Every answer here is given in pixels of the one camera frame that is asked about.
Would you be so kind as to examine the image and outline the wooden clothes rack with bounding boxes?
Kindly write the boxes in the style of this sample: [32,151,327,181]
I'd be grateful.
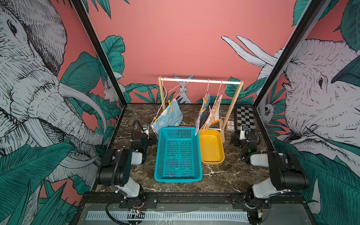
[158,76,244,144]

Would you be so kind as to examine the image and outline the teal plastic basket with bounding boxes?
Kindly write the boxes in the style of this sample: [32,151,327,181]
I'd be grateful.
[154,127,203,183]

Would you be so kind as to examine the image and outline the blue dotted towel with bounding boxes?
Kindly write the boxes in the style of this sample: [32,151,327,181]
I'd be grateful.
[151,99,183,138]

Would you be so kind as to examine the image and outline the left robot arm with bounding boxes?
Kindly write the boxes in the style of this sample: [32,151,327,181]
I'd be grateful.
[95,120,151,200]

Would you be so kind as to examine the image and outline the dark blue towel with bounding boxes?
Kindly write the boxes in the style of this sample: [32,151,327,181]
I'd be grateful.
[201,111,206,126]

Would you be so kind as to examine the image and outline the white slotted cable duct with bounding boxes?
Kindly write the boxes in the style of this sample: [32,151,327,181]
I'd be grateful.
[85,210,249,223]

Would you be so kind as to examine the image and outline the pink wire hanger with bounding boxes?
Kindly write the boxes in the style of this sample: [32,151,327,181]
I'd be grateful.
[155,77,176,117]

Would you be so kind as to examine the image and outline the checkerboard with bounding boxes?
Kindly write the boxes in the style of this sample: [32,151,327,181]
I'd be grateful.
[235,106,255,131]

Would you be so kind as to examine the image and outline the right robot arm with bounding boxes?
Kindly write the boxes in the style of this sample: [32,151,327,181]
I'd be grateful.
[231,127,309,202]

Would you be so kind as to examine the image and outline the cream orange towel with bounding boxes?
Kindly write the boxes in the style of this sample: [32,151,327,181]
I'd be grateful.
[202,95,223,130]

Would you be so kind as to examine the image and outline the small white red box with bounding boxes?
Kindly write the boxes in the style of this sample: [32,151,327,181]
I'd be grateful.
[226,121,235,132]

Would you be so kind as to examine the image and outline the pink hanger middle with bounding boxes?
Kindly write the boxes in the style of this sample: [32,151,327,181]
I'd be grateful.
[195,81,211,136]

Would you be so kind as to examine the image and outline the yellow plastic tray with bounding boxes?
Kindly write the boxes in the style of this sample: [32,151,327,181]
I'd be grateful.
[199,129,225,165]

